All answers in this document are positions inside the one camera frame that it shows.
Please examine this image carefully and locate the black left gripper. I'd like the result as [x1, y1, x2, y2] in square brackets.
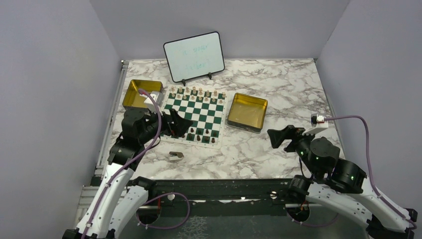
[139, 105, 194, 144]

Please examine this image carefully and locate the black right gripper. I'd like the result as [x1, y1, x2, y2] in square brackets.
[267, 123, 320, 176]

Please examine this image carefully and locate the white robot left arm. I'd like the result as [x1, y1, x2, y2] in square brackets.
[63, 109, 193, 239]

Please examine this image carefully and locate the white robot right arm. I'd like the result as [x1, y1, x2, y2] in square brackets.
[267, 125, 418, 239]

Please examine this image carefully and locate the green white chess board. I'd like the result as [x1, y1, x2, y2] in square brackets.
[161, 85, 228, 149]

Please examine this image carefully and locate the light chess pieces row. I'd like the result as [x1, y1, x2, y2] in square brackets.
[165, 86, 229, 106]

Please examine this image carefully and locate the beige plastic clip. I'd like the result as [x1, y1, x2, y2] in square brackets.
[169, 151, 184, 161]

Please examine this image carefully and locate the right gold tin box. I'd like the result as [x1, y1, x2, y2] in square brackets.
[227, 93, 268, 133]

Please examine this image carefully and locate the gold tin box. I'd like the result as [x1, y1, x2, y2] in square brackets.
[227, 93, 268, 133]
[122, 79, 165, 111]

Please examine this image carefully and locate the left gold tin box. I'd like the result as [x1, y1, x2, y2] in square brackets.
[122, 79, 165, 111]

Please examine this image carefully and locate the small whiteboard on stand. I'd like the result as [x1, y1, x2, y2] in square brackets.
[163, 31, 225, 83]

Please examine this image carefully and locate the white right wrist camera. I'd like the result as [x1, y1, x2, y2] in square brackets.
[302, 113, 329, 135]

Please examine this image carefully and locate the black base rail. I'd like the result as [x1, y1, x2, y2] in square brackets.
[136, 178, 313, 220]

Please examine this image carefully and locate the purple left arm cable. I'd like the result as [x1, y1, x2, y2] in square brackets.
[81, 88, 163, 239]

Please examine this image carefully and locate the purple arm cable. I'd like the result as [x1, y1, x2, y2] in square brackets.
[324, 115, 418, 231]
[81, 88, 163, 239]

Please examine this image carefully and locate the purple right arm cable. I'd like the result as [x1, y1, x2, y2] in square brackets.
[324, 115, 418, 231]

